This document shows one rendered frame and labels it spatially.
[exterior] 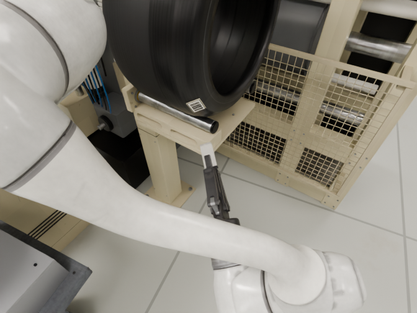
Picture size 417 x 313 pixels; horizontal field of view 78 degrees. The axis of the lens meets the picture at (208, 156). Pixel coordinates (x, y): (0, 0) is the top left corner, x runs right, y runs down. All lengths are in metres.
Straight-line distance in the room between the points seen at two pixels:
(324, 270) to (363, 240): 1.37
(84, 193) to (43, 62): 0.14
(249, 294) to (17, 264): 0.63
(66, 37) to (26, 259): 0.68
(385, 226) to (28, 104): 1.92
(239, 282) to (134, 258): 1.12
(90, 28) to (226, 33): 0.80
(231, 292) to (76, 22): 0.52
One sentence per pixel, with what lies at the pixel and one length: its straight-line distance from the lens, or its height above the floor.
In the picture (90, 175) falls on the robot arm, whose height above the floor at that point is 1.25.
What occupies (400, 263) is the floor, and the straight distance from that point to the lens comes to 1.90.
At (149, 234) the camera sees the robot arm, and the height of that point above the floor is 1.15.
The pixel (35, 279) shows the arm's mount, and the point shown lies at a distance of 0.87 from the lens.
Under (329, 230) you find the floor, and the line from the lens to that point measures 1.80.
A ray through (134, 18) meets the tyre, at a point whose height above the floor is 1.26.
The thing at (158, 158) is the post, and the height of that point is 0.45.
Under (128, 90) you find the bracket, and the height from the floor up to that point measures 0.94.
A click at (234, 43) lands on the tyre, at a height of 1.02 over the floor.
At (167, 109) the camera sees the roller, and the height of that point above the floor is 0.91.
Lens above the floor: 1.48
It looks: 48 degrees down
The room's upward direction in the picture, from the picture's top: straight up
